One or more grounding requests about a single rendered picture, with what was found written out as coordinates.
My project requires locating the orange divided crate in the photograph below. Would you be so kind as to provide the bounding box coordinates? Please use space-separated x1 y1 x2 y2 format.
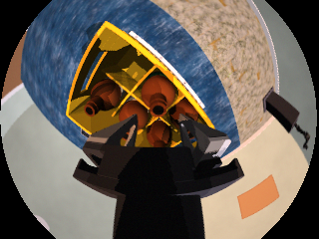
66 21 214 147

